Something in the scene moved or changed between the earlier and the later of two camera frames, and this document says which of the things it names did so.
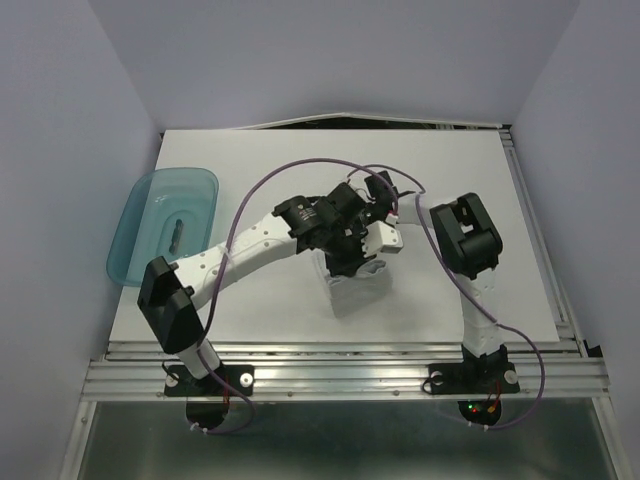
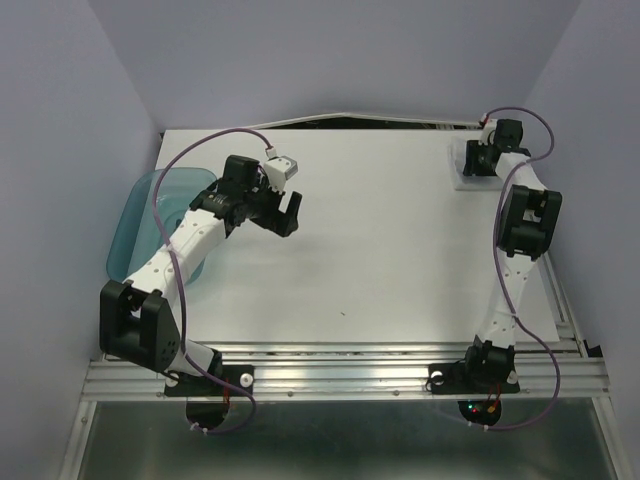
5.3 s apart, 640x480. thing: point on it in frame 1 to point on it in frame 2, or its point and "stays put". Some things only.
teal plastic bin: x=169 y=213 stays put
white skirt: x=359 y=293 to x=457 y=144
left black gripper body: x=343 y=251 to x=264 y=205
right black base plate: x=472 y=378 stays put
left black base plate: x=179 y=382 stays put
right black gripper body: x=372 y=213 to x=475 y=159
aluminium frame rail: x=338 y=370 stays put
